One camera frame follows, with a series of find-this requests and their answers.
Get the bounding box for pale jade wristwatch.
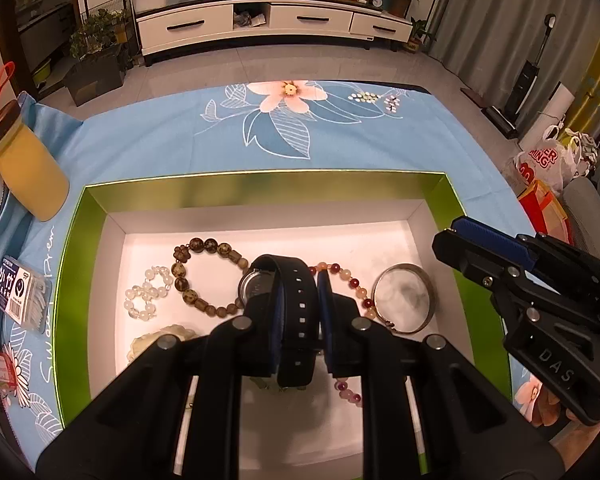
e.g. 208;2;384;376
129;324;201;361

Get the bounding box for grey curtain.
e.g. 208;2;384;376
427;0;600;126

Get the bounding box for brown bead bracelet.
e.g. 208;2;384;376
171;236;254;319

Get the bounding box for white plastic bag red print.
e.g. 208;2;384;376
512;125;581;196

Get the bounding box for plants in black planter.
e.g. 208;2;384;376
62;8;133;107

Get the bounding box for green cardboard box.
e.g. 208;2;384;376
55;170;515;476

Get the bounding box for upright vacuum cleaner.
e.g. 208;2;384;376
482;14;556;136

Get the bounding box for silver bangle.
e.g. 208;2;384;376
371;263;437;335

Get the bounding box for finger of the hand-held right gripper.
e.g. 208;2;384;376
431;229;600;332
451;216;600;302

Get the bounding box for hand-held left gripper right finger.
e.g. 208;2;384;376
318;271;566;480

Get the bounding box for white paper roll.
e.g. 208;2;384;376
525;82;576;146

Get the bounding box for red yellow shopping bag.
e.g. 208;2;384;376
517;180;573;246

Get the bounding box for white television cabinet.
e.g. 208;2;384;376
134;0;415;68

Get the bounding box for yellow bottle with brown lid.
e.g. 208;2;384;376
0;61;71;222

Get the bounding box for red bead bracelet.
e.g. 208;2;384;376
310;261;377;408

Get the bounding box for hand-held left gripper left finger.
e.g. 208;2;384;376
35;294;283;480

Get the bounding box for blue white toothpick box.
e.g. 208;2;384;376
0;255;54;331

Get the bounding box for blue floral tablecloth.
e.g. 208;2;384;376
0;79;556;480

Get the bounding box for black wristwatch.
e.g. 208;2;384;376
237;255;322;389

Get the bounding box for grey sofa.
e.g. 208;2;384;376
562;160;600;271

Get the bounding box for clear crystal bead bracelet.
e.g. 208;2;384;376
125;265;174;321

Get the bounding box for white green cloth pile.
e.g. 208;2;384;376
562;130;600;176

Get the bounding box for small potted floor plant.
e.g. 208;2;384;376
407;19;437;53

